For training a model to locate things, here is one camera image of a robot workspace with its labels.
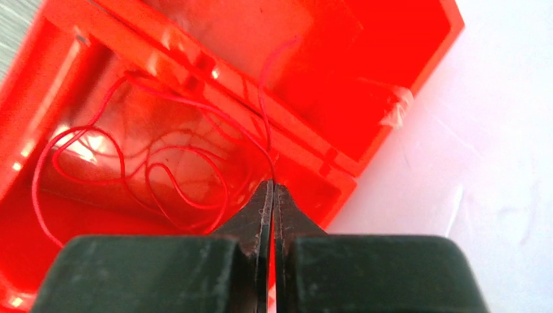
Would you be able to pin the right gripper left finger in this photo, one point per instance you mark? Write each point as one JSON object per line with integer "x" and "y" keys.
{"x": 225, "y": 271}

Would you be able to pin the red plastic bin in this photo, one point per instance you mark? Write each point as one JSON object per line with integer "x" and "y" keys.
{"x": 161, "y": 117}

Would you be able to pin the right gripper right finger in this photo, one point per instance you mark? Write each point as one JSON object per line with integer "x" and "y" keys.
{"x": 320, "y": 272}

